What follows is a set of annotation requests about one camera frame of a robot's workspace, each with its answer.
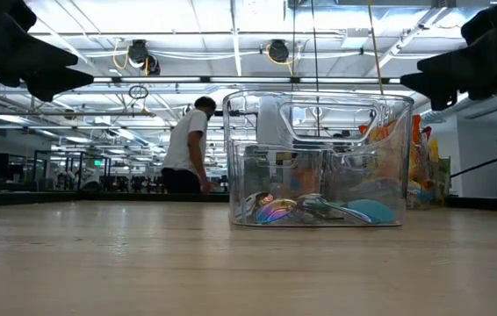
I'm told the yellow ramen noodle packet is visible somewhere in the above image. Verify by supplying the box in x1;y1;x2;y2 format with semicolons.
426;138;441;176

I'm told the green-edged ramen noodle packet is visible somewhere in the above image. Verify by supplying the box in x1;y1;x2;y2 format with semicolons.
436;156;452;204

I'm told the blue-edged ramen noodle packet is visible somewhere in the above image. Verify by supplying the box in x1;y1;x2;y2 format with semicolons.
407;178;436;205

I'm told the silver spoon blue handle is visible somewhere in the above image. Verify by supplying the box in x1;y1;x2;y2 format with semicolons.
296;192;373;224

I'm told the clear plastic storage bin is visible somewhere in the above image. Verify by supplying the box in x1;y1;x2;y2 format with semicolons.
406;112;452;210
230;94;355;198
222;90;415;228

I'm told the black metal rack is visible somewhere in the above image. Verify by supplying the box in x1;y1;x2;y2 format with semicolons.
32;149;112;192

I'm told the standing person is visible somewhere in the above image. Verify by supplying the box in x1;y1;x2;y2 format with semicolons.
160;95;218;195

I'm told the silver ceiling duct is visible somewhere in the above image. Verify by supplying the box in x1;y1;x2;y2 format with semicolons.
419;91;497;126

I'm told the yellow cable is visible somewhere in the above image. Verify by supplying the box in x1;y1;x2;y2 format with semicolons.
365;0;385;97

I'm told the black ceiling cable reel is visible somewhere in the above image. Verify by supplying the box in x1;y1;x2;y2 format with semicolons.
126;39;162;76
267;38;292;64

